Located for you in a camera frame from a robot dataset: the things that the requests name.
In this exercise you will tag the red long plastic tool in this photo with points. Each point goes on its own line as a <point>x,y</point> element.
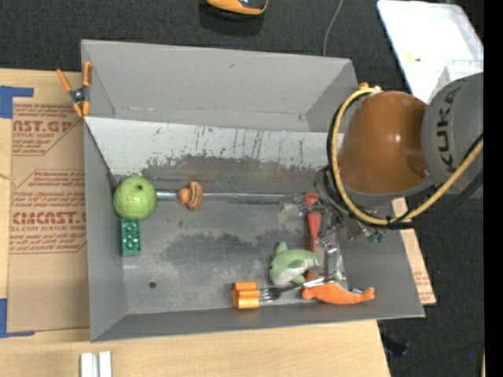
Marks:
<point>313,222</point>

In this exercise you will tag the grey metal bin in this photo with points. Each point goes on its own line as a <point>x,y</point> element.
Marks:
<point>220,246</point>

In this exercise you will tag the metal fork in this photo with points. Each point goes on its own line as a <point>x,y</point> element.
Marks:
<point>271,293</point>

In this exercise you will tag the orange plush fish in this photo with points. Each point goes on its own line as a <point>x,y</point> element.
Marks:
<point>338,294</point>

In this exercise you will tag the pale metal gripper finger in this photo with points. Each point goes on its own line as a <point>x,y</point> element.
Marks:
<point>327,255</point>
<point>341,268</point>

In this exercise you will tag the green toy apple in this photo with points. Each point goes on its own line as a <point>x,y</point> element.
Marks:
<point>134,198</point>

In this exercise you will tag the brown cardboard board, red print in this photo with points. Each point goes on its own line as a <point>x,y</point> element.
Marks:
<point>47,195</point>

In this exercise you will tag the orange plastic block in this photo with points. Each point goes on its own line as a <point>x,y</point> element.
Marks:
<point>245,295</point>

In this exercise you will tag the green plush dolphin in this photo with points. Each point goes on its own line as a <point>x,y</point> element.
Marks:
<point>292,265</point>

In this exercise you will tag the small orange toy figure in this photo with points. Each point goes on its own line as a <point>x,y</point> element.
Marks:
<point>191,196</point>

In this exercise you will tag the green studded toy brick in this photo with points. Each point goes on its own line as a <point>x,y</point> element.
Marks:
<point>130,236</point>

